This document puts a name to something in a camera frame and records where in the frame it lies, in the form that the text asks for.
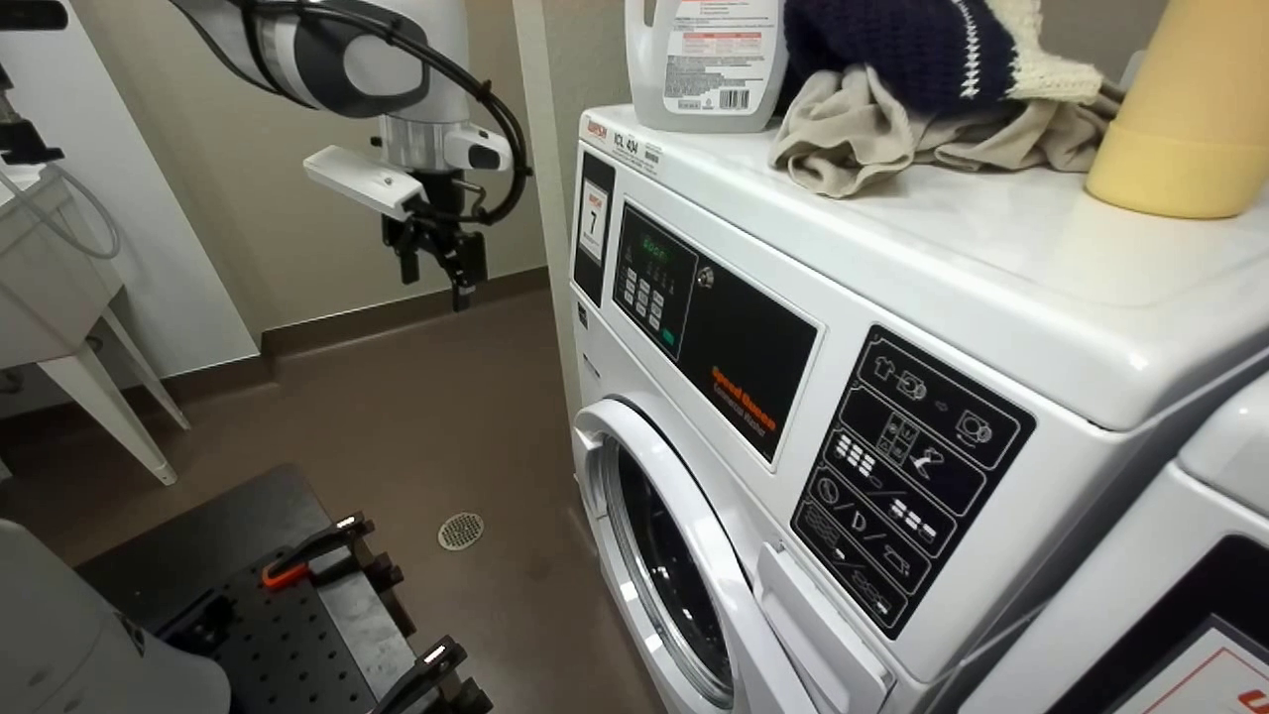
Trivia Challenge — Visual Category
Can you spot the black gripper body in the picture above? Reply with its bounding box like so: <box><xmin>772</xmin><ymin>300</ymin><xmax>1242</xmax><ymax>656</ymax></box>
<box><xmin>377</xmin><ymin>165</ymin><xmax>493</xmax><ymax>270</ymax></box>

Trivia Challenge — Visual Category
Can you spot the round white washing machine door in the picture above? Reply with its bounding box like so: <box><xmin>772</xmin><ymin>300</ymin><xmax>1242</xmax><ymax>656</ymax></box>
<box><xmin>567</xmin><ymin>394</ymin><xmax>825</xmax><ymax>714</ymax></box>

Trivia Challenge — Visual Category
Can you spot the white rounded robot base cover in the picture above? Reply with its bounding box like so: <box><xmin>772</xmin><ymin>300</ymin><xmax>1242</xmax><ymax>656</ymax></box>
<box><xmin>0</xmin><ymin>514</ymin><xmax>239</xmax><ymax>714</ymax></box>

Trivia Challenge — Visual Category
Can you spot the white washing machine number seven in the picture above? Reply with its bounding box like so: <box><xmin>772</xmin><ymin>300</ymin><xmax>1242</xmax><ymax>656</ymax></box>
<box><xmin>567</xmin><ymin>98</ymin><xmax>1269</xmax><ymax>714</ymax></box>

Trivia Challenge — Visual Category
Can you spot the white washing machine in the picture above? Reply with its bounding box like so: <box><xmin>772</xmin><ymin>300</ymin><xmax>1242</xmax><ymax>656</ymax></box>
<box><xmin>924</xmin><ymin>369</ymin><xmax>1269</xmax><ymax>714</ymax></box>

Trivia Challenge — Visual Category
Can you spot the round floor drain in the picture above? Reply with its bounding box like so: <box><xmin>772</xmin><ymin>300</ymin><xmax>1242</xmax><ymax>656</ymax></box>
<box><xmin>432</xmin><ymin>507</ymin><xmax>493</xmax><ymax>554</ymax></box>

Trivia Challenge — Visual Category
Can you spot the translucent detergent bottle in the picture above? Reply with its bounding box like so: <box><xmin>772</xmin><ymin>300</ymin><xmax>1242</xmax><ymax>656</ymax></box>
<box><xmin>624</xmin><ymin>0</ymin><xmax>792</xmax><ymax>136</ymax></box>

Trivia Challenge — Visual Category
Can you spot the black wheeled cart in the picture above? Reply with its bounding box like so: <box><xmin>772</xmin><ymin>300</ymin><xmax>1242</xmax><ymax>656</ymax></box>
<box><xmin>74</xmin><ymin>462</ymin><xmax>494</xmax><ymax>714</ymax></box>

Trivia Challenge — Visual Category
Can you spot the beige crumpled cloth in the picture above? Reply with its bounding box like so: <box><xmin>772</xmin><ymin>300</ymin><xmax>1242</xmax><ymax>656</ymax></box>
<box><xmin>768</xmin><ymin>64</ymin><xmax>1125</xmax><ymax>202</ymax></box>

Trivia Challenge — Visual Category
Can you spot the navy knit cloth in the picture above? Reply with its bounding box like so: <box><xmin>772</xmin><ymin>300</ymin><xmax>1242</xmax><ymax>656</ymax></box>
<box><xmin>780</xmin><ymin>0</ymin><xmax>1110</xmax><ymax>119</ymax></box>

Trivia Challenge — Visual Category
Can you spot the yellow water bottle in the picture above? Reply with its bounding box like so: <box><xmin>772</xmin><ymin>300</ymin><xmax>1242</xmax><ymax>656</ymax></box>
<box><xmin>1084</xmin><ymin>0</ymin><xmax>1269</xmax><ymax>225</ymax></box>

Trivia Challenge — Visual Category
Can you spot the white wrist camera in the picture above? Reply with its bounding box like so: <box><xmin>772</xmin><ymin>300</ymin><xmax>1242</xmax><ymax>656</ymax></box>
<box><xmin>297</xmin><ymin>139</ymin><xmax>435</xmax><ymax>225</ymax></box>

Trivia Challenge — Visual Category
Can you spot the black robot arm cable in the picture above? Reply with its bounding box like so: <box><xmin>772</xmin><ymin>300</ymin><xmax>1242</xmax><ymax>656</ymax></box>
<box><xmin>235</xmin><ymin>0</ymin><xmax>536</xmax><ymax>232</ymax></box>

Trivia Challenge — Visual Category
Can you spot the orange handled black clamp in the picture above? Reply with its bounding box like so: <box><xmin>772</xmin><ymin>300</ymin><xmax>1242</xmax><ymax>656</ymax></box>
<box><xmin>254</xmin><ymin>507</ymin><xmax>382</xmax><ymax>599</ymax></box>

